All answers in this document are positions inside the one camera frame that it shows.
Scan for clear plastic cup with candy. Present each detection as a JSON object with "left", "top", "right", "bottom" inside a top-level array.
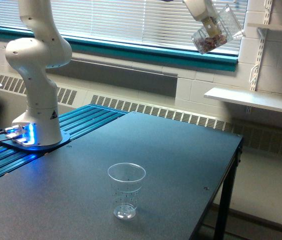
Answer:
[{"left": 192, "top": 4, "right": 245, "bottom": 54}]

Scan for white wall shelf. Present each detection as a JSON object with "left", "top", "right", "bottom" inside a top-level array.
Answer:
[
  {"left": 247, "top": 23, "right": 282, "bottom": 31},
  {"left": 204, "top": 87, "right": 282, "bottom": 113}
]

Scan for white upper wall shelf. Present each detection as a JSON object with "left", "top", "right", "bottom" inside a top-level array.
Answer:
[{"left": 247, "top": 23, "right": 282, "bottom": 31}]

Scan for black table leg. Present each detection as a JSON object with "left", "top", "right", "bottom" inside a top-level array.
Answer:
[{"left": 214, "top": 147, "right": 242, "bottom": 240}]

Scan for clear empty plastic cup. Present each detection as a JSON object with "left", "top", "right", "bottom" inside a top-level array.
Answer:
[{"left": 107, "top": 162, "right": 146, "bottom": 220}]

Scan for white window blinds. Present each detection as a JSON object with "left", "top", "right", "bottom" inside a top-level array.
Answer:
[{"left": 0, "top": 0, "right": 248, "bottom": 51}]

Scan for white shelf bracket rail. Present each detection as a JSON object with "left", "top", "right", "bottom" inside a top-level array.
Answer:
[{"left": 248, "top": 0, "right": 273, "bottom": 92}]

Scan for white radiator vent cover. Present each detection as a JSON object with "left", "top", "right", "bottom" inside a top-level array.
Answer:
[{"left": 0, "top": 74, "right": 282, "bottom": 155}]

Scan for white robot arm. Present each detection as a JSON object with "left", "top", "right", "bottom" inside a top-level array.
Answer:
[{"left": 5, "top": 0, "right": 72, "bottom": 151}]

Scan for white lower wall shelf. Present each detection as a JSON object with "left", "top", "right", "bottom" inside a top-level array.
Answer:
[{"left": 204, "top": 87, "right": 282, "bottom": 113}]

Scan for blue ribbed aluminium base plate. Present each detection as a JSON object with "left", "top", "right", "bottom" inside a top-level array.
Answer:
[{"left": 0, "top": 104, "right": 126, "bottom": 177}]

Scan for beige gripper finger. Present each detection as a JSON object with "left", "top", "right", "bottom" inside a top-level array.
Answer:
[{"left": 202, "top": 16, "right": 221, "bottom": 38}]

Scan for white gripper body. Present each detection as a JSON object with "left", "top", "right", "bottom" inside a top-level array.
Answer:
[{"left": 183, "top": 0, "right": 218, "bottom": 21}]

